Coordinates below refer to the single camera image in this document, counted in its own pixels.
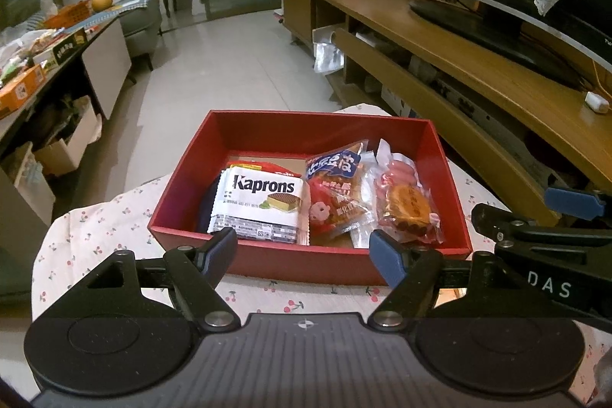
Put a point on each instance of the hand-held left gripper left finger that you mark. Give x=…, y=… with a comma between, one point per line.
x=221, y=248

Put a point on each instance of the wooden television stand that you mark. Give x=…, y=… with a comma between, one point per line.
x=430, y=68

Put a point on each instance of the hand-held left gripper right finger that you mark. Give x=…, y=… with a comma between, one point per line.
x=387, y=260

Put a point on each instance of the black flat television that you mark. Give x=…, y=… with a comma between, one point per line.
x=478, y=16

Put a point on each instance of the orange plastic basket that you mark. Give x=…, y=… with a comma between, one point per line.
x=69, y=13

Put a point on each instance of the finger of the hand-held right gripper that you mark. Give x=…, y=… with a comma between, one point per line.
x=573, y=202
x=507, y=221

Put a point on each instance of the orange flat box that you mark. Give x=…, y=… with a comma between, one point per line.
x=21, y=87

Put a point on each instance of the clear packet with round cake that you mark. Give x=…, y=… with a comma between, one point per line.
x=409, y=207

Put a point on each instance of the yellow round pomelo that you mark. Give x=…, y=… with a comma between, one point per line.
x=102, y=0

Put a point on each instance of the white open carton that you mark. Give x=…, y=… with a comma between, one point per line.
x=71, y=140

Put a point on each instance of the red cardboard box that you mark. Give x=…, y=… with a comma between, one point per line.
x=191, y=197

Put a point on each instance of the silver foil bag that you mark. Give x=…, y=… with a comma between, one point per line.
x=327, y=52

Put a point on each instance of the grey sofa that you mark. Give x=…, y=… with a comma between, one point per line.
x=141, y=25

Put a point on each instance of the white wafer packet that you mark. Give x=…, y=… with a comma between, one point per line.
x=260, y=202

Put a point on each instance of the white power adapter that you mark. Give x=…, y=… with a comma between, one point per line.
x=596, y=102

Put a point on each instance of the pink sausage packet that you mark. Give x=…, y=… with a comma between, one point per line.
x=397, y=171

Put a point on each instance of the cherry print tablecloth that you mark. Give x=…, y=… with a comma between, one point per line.
x=95, y=236

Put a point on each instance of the blue orange red snack bag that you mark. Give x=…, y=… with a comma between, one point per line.
x=334, y=197

